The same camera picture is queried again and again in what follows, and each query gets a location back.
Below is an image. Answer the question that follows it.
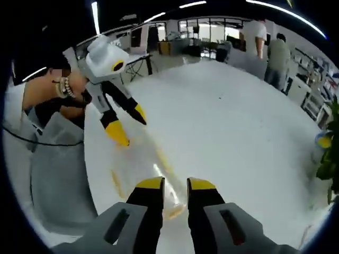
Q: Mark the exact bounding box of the ceiling light strip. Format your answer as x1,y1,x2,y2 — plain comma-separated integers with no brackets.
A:
22,67,48,82
91,4,101,34
245,0,327,39
144,1,208,22

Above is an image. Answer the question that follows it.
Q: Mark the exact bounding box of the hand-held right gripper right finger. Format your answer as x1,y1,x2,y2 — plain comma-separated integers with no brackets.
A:
186,177,301,254

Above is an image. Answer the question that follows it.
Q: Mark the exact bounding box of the clear box with yellow buckles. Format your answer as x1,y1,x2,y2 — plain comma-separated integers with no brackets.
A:
109,126,192,222

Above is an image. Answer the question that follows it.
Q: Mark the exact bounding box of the grey office chair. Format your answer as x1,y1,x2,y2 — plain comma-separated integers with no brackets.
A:
227,49,269,80

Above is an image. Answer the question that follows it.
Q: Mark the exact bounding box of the beaded bracelet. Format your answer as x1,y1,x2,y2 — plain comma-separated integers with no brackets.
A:
53,76,74,99

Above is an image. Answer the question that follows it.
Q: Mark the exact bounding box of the green potted plant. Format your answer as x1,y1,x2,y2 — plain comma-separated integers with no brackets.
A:
316,97,339,205

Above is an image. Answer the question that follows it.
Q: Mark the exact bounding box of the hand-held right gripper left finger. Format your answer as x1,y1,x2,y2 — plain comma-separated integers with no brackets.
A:
52,176,165,254

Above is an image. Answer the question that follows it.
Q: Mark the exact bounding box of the person's left hand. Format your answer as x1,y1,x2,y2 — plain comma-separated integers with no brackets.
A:
70,72,90,103

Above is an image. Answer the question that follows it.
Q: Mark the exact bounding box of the shelf with white boxes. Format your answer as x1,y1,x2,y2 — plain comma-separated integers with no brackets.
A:
287,47,339,122

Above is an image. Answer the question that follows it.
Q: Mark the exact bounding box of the person's white shirt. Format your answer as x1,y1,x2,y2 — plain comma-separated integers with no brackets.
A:
2,84,37,215

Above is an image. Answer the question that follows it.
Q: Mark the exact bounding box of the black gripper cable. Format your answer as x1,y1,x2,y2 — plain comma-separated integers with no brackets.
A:
2,123,83,147

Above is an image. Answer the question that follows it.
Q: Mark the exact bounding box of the desk with black legs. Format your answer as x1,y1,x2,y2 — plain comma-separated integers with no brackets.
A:
126,52,155,80

